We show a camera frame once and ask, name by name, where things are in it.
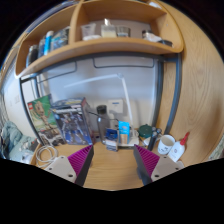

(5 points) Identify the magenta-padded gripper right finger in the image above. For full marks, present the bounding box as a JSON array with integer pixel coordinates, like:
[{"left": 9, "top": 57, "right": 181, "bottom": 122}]
[{"left": 133, "top": 144, "right": 185, "bottom": 187}]

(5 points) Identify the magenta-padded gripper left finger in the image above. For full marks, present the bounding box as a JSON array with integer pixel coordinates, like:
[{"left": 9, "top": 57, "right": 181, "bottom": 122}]
[{"left": 44, "top": 144, "right": 96, "bottom": 187}]

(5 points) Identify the white mug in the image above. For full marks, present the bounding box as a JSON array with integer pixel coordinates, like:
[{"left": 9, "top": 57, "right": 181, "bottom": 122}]
[{"left": 157, "top": 133, "right": 177, "bottom": 156}]

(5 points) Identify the white glue bottle red tip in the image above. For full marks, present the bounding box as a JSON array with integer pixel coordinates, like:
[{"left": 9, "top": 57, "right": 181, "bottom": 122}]
[{"left": 167, "top": 131, "right": 191, "bottom": 164}]

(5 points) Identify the dark green round container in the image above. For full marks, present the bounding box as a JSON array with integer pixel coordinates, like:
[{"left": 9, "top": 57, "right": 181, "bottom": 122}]
[{"left": 137, "top": 123, "right": 154, "bottom": 139}]

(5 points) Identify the blue robot model kit box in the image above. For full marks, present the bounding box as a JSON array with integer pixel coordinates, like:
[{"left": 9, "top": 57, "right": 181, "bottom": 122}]
[{"left": 51, "top": 97, "right": 95, "bottom": 146}]

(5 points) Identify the light blue card package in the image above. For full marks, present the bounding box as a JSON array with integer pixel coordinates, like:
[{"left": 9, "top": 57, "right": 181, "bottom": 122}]
[{"left": 117, "top": 120, "right": 131, "bottom": 145}]

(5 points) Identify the clear bottle with black cap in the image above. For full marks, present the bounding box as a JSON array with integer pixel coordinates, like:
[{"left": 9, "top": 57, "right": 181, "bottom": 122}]
[{"left": 96, "top": 104, "right": 111, "bottom": 145}]

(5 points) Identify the green tree figure box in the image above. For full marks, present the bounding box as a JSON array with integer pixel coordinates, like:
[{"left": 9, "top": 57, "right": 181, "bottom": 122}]
[{"left": 26, "top": 94, "right": 67, "bottom": 147}]

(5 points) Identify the teal crumpled blanket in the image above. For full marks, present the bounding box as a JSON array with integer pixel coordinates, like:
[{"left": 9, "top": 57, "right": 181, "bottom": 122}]
[{"left": 0, "top": 120, "right": 38, "bottom": 163}]

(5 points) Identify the white desk lamp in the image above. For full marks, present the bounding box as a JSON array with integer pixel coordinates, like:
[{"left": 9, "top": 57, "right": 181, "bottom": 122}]
[{"left": 63, "top": 72, "right": 141, "bottom": 147}]

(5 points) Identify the wooden desk shelf unit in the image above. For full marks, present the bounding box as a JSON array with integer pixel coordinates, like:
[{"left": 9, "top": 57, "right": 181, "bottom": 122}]
[{"left": 13, "top": 0, "right": 185, "bottom": 80}]

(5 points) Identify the white coiled cable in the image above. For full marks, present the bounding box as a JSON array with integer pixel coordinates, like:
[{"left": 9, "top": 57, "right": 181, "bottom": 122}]
[{"left": 34, "top": 144, "right": 60, "bottom": 168}]

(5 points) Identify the white wall outlet plate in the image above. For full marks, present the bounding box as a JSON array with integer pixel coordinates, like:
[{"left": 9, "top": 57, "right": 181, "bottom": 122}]
[{"left": 106, "top": 98, "right": 124, "bottom": 115}]

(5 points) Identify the dark grey metal desk frame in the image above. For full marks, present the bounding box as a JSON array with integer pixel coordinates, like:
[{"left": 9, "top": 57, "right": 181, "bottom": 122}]
[{"left": 18, "top": 52, "right": 183, "bottom": 145}]

